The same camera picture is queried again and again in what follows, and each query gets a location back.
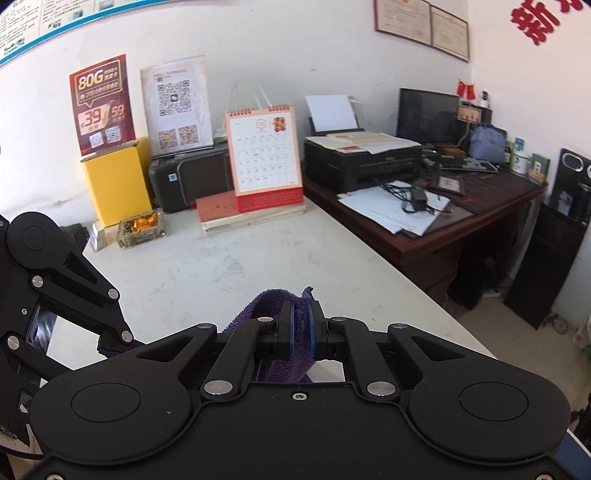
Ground yellow folder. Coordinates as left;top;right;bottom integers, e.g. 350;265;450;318
80;137;153;227

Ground white card box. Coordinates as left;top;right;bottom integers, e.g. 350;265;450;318
89;221;108;252

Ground black power adapter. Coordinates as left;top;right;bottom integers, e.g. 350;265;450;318
411;187;429;212

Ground black printer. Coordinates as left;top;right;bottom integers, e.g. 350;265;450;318
304;94;423;195

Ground glass ashtray with peels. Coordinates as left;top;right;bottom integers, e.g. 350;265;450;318
116;210;166;249

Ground blue framed wall poster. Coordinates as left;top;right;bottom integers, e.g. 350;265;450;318
0;0;233;68

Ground purple towel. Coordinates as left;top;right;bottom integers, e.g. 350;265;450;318
223;286;315;384

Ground black computer monitor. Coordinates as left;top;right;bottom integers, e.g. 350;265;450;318
396;88;460;144

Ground dark wooden desk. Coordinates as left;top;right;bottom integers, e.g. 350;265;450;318
304;172;547;308

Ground blue bag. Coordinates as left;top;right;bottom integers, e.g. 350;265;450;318
469;123;507;164

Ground red book stack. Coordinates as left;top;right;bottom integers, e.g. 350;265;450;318
195;191;305;235

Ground QR code sign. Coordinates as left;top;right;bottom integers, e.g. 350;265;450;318
140;55;213;157

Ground white papers on desk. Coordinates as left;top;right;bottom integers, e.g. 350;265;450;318
338;181;451;236

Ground small red flags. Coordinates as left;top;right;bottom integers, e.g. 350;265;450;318
457;80;476;102

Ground red desk calendar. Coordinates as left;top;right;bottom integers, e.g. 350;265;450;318
225;105;304;214

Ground black water dispenser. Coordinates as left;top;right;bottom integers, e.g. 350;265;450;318
504;148;590;329

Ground red promo sign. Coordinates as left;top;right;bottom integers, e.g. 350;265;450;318
69;54;136;156

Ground framed certificates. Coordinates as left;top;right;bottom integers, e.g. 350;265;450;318
374;0;470;63

